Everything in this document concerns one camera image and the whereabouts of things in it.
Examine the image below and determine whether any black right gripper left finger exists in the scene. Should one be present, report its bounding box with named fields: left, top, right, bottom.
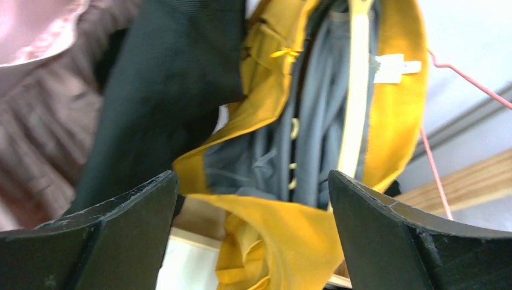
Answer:
left=1, top=171, right=178, bottom=290

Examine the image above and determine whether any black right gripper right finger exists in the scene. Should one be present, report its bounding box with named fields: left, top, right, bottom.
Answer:
left=328, top=170, right=511, bottom=289

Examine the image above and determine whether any yellow skirt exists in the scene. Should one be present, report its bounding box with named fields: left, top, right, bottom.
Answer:
left=173, top=1, right=427, bottom=289

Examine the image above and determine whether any pink wire hanger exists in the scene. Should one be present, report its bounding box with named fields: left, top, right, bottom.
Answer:
left=420, top=48, right=511, bottom=221

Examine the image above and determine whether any cream hanger of yellow skirt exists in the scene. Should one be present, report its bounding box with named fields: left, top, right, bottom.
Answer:
left=337, top=0, right=373, bottom=178

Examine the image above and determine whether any pink pleated skirt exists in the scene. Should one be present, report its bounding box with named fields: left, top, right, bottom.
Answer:
left=1, top=1, right=139, bottom=231

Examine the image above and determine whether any black skirt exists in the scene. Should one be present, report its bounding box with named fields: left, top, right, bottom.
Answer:
left=68, top=1, right=246, bottom=214

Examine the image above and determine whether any aluminium corner profile right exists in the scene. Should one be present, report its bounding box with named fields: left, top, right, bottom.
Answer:
left=426, top=94, right=507, bottom=150

